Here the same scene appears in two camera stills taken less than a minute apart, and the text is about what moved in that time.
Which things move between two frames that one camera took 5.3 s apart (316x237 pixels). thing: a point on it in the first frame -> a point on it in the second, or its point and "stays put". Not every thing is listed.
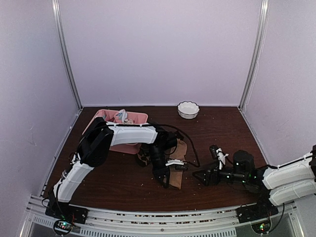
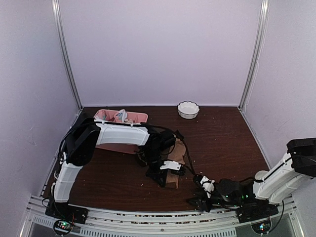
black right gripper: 208,176 -> 202,202
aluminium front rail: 221,222 stays put
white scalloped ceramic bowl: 188,110 stays put
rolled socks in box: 121,117 stays put
